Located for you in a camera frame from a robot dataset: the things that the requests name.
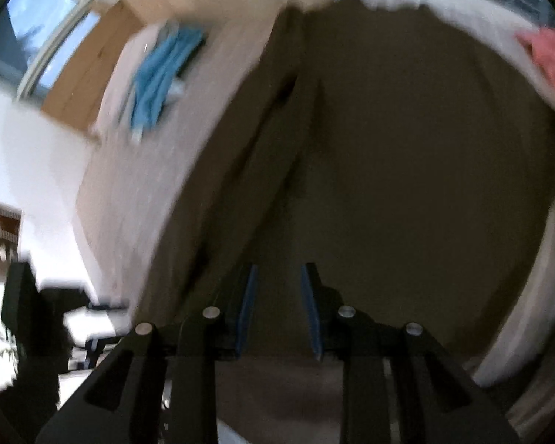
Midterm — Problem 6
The olive brown garment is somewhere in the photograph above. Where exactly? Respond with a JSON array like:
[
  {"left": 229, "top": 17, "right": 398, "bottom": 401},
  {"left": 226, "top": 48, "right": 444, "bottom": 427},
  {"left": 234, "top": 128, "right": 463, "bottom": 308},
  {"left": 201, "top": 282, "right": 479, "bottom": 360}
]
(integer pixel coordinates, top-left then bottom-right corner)
[{"left": 134, "top": 0, "right": 555, "bottom": 444}]

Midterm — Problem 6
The wooden furniture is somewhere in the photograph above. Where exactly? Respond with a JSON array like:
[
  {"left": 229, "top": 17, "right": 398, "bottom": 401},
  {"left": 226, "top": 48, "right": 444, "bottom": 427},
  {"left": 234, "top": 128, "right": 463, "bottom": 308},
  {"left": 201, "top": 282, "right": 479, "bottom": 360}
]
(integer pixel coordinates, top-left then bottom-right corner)
[{"left": 0, "top": 196, "right": 24, "bottom": 260}]

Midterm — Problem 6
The white folded cloth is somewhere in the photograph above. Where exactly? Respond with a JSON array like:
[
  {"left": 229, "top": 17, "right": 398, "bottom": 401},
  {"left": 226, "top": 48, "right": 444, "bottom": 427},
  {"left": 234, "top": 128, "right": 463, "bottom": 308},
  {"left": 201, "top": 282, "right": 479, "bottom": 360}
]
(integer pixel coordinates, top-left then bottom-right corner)
[{"left": 129, "top": 78, "right": 186, "bottom": 146}]

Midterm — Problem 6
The beige folded shirt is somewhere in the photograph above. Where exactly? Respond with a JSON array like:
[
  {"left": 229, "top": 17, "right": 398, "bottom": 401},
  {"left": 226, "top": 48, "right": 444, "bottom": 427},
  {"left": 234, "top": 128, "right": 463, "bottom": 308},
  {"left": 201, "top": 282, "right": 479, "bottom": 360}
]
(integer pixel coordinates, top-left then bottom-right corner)
[{"left": 92, "top": 21, "right": 181, "bottom": 144}]

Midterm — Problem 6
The pink garment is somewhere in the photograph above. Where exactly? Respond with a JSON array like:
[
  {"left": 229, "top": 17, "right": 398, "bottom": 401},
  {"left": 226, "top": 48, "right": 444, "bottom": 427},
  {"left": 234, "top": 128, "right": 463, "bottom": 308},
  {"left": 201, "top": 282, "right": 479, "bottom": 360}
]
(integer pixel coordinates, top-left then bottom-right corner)
[{"left": 515, "top": 27, "right": 555, "bottom": 109}]

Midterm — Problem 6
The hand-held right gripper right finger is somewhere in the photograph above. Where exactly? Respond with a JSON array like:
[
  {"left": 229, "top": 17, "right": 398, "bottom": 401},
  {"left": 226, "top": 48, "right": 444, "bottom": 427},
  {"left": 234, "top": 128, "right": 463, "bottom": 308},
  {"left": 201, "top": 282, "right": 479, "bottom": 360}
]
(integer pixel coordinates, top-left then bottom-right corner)
[{"left": 300, "top": 263, "right": 522, "bottom": 444}]

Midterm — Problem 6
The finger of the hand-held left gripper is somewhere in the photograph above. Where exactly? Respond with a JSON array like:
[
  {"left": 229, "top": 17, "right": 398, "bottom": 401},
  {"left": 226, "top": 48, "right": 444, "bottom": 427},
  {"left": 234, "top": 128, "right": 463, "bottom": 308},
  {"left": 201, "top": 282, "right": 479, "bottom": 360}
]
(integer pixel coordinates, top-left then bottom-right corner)
[
  {"left": 39, "top": 288, "right": 131, "bottom": 315},
  {"left": 84, "top": 337, "right": 121, "bottom": 371}
]

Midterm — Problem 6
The plaid blanket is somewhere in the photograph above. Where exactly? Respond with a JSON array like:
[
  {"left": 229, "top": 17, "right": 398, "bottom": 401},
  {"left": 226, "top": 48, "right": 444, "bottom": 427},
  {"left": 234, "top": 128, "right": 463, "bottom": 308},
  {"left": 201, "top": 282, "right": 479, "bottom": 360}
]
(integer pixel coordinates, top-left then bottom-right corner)
[{"left": 74, "top": 0, "right": 555, "bottom": 389}]

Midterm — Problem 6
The darker wooden board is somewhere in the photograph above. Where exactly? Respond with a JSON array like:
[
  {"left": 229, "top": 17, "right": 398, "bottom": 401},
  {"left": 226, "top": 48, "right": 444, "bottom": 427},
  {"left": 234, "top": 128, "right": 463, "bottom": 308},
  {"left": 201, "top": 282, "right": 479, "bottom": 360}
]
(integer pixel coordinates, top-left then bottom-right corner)
[{"left": 39, "top": 2, "right": 144, "bottom": 142}]

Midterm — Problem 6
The blue folded garment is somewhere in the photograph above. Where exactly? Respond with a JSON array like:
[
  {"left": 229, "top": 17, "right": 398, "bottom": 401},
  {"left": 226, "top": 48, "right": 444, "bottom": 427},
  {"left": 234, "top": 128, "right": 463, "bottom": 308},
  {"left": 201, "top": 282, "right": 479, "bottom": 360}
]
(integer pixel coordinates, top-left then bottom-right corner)
[{"left": 129, "top": 25, "right": 206, "bottom": 132}]

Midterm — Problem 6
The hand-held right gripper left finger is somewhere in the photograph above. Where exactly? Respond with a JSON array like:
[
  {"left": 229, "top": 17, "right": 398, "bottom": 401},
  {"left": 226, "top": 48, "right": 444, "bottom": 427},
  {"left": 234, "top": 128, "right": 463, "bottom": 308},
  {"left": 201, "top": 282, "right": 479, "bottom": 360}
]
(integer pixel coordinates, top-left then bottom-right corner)
[{"left": 37, "top": 263, "right": 260, "bottom": 444}]

